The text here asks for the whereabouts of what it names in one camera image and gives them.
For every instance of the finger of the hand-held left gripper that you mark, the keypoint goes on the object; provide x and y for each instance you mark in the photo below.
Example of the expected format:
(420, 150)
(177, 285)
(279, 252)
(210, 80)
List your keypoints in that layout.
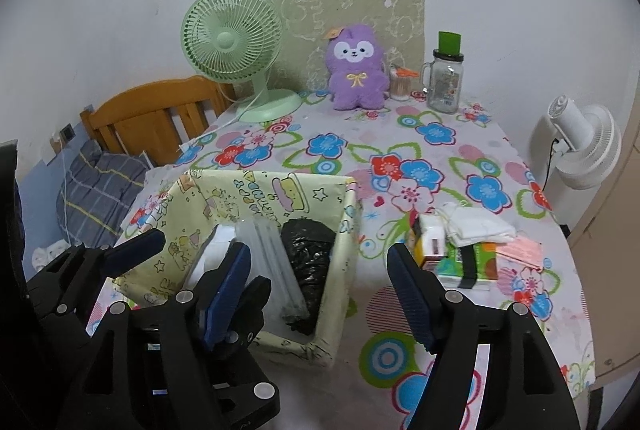
(135, 250)
(255, 300)

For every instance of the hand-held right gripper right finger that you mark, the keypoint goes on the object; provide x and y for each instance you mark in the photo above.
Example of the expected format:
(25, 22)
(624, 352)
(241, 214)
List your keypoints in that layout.
(410, 295)

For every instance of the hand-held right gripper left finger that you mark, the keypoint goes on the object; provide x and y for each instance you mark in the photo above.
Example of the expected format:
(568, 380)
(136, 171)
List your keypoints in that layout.
(227, 295)

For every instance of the small yellow carton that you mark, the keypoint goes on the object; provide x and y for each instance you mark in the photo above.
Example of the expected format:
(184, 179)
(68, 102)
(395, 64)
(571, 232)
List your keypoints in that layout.
(430, 245)

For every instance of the black plastic bag roll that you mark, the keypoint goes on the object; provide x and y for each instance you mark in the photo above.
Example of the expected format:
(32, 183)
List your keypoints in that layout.
(305, 260)

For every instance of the green tissue pack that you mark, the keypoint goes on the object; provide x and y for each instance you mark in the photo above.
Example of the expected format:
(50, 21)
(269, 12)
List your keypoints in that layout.
(480, 260)

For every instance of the white cloth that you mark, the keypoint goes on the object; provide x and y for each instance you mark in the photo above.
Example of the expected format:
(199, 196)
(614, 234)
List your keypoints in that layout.
(480, 225)
(47, 256)

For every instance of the yellow printed storage box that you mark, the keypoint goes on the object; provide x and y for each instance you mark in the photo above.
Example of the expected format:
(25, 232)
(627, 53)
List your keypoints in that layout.
(260, 195)

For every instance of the pink packet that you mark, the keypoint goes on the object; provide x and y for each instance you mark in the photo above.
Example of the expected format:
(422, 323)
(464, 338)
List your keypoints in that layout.
(522, 252)

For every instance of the grey plaid pillow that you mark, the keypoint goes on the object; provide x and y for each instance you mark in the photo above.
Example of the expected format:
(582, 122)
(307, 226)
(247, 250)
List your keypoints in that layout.
(100, 190)

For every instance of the crumpled white cloth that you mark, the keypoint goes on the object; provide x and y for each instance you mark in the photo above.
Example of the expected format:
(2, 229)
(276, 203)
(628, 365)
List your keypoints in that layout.
(47, 256)

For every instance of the dark cloth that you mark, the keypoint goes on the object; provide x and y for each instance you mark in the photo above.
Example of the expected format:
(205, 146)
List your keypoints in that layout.
(10, 210)

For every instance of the wooden bed headboard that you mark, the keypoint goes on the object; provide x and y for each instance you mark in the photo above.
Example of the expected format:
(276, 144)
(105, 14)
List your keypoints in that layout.
(150, 109)

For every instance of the toothpick jar orange lid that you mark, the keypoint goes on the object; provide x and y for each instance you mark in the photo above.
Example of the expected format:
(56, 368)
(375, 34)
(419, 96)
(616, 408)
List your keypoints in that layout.
(400, 87)

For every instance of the beige door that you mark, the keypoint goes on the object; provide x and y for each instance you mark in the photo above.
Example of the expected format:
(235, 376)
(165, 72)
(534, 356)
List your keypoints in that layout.
(615, 260)

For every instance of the glass jar with green lid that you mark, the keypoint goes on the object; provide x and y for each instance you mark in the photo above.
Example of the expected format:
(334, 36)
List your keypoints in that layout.
(445, 84)

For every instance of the purple plush toy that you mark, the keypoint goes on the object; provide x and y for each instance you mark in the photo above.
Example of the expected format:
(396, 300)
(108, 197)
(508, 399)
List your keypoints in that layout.
(355, 79)

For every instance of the green desk fan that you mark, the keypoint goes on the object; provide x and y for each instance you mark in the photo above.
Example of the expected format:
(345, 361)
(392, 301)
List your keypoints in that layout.
(230, 42)

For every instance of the white standing fan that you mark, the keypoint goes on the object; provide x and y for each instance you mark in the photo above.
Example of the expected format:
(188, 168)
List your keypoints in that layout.
(585, 144)

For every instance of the patterned beige board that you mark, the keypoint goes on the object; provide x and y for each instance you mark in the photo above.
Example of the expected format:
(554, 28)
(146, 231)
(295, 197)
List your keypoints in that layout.
(310, 19)

